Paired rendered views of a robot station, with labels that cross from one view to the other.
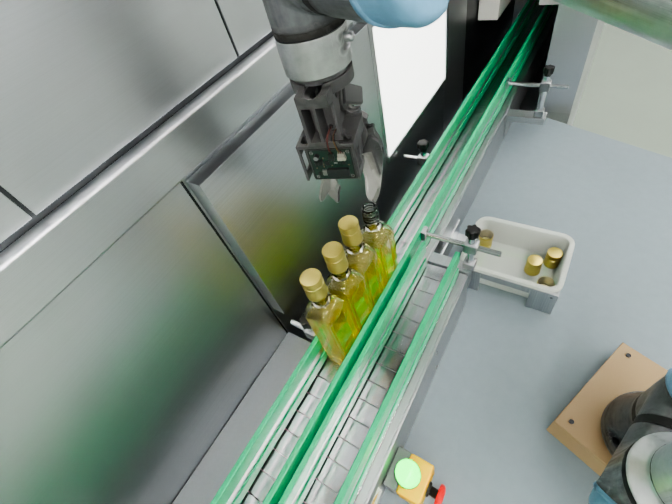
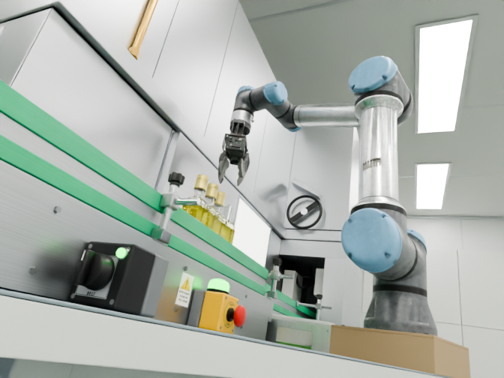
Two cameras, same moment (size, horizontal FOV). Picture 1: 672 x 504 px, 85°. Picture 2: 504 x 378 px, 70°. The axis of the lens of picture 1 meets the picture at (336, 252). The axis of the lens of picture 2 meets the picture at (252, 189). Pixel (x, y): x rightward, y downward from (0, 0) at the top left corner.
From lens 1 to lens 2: 1.07 m
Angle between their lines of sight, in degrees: 74
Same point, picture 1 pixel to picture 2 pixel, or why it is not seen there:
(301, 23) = (244, 106)
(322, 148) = (234, 136)
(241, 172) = (188, 151)
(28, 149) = (163, 76)
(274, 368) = not seen: hidden behind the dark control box
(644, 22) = (321, 114)
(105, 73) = (182, 94)
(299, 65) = (238, 115)
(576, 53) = (335, 314)
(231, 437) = not seen: hidden behind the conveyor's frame
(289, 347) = not seen: hidden behind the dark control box
